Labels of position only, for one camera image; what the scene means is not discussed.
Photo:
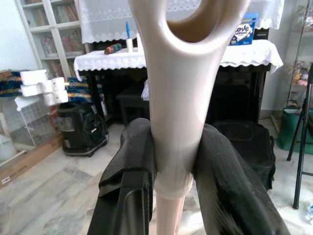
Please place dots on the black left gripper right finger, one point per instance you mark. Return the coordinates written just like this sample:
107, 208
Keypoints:
232, 191

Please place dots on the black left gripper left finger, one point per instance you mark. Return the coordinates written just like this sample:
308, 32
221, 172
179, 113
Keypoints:
127, 183

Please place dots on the black fabric bag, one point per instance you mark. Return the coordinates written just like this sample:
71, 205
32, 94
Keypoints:
256, 147

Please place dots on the black folding chair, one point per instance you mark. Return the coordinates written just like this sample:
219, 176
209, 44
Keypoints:
299, 171

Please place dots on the black vacuum cleaner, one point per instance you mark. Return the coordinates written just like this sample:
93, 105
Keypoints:
73, 132

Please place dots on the green bag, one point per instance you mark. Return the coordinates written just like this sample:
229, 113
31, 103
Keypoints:
287, 132

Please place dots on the small clear plastic bottle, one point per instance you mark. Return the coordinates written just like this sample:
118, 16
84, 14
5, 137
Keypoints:
311, 211

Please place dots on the black piano bench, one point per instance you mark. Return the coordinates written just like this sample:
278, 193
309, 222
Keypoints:
132, 98

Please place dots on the black upright piano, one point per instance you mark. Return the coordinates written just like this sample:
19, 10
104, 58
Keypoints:
239, 98

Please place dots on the blue gold printed pack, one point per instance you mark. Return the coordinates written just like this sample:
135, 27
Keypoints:
80, 89

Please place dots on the white toilet roll pack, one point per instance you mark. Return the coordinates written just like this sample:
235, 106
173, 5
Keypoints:
56, 91

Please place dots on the white lace cloth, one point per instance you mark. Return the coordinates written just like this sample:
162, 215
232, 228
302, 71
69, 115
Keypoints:
102, 19
110, 60

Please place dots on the folded patterned umbrella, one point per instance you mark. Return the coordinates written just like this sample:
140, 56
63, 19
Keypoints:
113, 48

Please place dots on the glass display cabinet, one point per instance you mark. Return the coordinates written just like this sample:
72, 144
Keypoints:
300, 73

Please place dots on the white tissue stack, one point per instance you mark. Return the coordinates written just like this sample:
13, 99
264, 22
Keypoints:
33, 82

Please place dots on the white tube bottle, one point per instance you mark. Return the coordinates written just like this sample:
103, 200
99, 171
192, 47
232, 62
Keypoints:
129, 44

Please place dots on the white bookshelf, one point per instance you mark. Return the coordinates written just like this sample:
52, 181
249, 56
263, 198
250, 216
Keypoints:
61, 41

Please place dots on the blue Love tissue pack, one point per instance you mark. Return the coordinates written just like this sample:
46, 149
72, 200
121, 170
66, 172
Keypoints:
245, 31

